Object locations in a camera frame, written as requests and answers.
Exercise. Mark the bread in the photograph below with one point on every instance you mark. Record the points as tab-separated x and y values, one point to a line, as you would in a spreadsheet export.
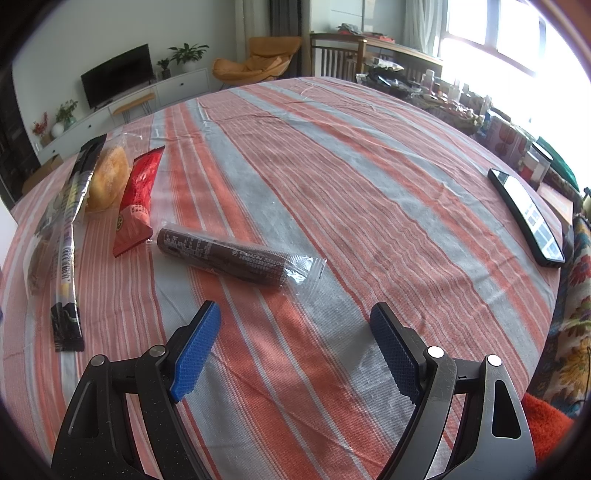
111	173

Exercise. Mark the red flower vase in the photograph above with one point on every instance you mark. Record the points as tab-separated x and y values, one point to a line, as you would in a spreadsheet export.
41	130

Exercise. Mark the black television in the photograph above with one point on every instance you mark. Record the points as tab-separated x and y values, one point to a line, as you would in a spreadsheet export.
117	75

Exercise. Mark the white tv cabinet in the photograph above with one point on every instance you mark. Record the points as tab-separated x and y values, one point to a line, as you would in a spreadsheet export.
171	91

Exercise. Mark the green potted plant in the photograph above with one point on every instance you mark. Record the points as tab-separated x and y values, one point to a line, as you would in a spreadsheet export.
187	56

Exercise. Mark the striped red grey tablecloth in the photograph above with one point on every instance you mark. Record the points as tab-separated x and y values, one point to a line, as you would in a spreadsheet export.
362	199

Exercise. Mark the dark brown sausage snack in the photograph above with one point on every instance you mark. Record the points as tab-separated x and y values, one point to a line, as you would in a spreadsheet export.
250	263

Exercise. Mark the clear packet of brown snacks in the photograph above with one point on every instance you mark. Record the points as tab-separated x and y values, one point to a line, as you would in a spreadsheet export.
43	244

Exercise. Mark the small potted plant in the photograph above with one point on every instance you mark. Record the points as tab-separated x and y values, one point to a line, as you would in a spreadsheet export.
64	118

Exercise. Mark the red snack packet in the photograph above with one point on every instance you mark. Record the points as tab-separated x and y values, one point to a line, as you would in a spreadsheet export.
133	221

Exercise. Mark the wooden stool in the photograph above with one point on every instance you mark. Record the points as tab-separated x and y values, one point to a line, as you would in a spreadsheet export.
144	103

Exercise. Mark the wooden side table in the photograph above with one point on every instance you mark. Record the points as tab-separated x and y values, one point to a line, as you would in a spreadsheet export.
343	56

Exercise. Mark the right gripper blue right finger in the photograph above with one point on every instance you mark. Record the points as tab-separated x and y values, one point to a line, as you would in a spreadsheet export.
493	439

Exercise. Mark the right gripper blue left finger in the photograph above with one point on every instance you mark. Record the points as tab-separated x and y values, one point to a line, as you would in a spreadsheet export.
96	440

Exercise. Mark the long black snack stick packet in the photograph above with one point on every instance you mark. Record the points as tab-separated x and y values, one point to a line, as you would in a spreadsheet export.
64	312

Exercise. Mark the orange lounge chair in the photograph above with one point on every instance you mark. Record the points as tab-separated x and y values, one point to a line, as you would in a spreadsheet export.
269	58

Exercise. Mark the black smartphone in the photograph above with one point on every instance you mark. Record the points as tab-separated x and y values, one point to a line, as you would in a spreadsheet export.
538	234

